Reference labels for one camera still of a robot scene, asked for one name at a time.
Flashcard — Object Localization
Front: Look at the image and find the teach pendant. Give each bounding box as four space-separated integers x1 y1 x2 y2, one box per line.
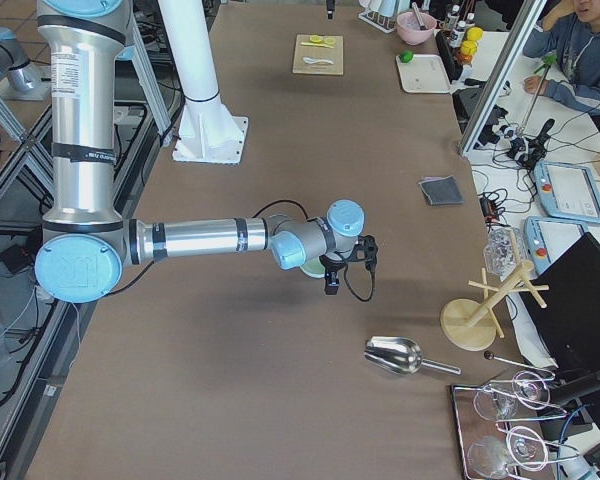
524 216 588 274
533 160 600 225

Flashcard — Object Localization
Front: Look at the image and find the wooden mug tree stand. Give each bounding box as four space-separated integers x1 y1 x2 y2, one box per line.
440 230 549 351

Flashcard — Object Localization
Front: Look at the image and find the white plastic spoon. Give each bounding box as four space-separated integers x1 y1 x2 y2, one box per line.
302 56 334 65

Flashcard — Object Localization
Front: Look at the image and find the cream rabbit tray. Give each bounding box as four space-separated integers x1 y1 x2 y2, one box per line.
395 54 451 94

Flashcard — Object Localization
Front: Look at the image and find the teach pendant near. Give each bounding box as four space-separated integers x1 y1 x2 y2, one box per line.
524 216 588 274

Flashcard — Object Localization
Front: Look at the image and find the bamboo cutting board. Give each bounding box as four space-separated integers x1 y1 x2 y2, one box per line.
292 34 344 76

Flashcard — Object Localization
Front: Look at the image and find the metal scoop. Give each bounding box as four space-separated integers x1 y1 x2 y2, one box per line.
364 336 462 375

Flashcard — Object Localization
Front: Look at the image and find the yellow plastic knife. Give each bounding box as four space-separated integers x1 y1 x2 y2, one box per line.
300 41 335 49

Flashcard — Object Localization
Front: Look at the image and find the green lime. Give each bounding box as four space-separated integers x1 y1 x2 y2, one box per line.
399 50 414 63

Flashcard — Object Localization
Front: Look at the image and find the light green bowl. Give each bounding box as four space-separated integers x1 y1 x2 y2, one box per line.
300 257 325 279

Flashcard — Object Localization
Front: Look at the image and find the pink bowl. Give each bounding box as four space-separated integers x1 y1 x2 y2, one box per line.
396 11 438 46

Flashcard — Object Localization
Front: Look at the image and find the white support pole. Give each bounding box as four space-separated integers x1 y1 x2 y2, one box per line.
159 0 219 103

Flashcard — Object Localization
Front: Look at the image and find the black glass rack tray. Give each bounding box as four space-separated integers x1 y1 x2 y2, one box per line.
450 370 579 479

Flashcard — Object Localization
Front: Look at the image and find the metal muddler tube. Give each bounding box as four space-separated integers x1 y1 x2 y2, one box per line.
411 2 427 30

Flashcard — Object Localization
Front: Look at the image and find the black monitor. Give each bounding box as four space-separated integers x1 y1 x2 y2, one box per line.
521 233 600 371

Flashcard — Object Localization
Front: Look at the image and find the seated person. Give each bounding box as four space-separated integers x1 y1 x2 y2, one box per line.
523 0 600 116

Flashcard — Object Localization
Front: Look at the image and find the aluminium frame post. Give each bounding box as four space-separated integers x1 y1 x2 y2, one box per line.
458 0 546 157

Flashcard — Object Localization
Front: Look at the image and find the white pole base plate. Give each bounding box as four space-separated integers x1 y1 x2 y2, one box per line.
173 102 249 165

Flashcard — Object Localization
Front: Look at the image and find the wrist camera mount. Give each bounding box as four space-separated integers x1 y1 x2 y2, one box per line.
349 235 378 277

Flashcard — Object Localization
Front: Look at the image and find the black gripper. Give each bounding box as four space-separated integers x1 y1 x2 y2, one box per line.
320 251 356 295
326 0 336 19

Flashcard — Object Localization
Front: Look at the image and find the grey folded cloth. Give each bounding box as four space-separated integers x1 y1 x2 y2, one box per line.
419 176 464 206

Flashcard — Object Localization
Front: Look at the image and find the teach pendant far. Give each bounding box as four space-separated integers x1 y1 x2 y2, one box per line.
533 160 600 225

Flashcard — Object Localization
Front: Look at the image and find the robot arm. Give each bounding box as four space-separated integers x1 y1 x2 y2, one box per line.
0 1 219 116
35 1 377 303

